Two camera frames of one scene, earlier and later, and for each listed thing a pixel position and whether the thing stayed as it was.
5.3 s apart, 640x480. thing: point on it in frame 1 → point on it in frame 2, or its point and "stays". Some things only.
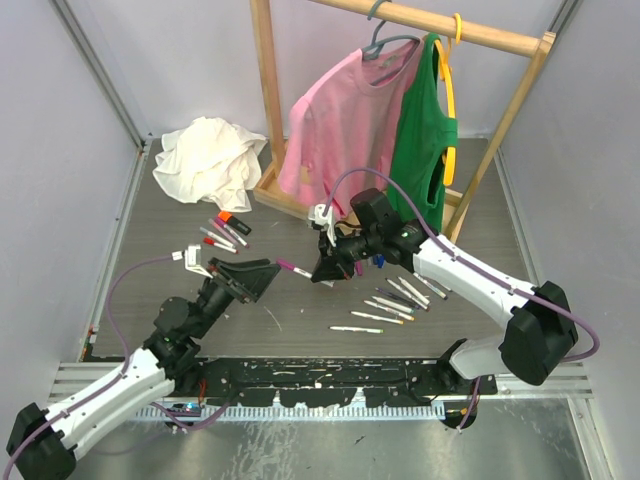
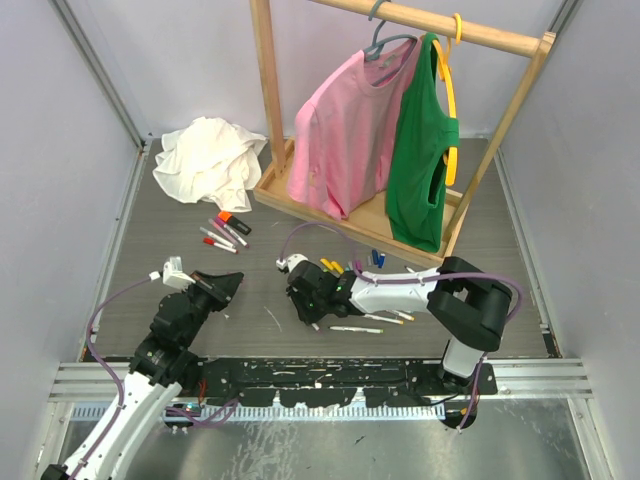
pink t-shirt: (347, 121) stays
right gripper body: (353, 247) → (313, 308)
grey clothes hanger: (370, 53) stays
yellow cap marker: (391, 311) stays
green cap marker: (354, 329) stays
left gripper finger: (242, 262) → (203, 279)
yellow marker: (377, 317) stays
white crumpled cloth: (210, 159) stays
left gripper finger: (253, 280) → (223, 286)
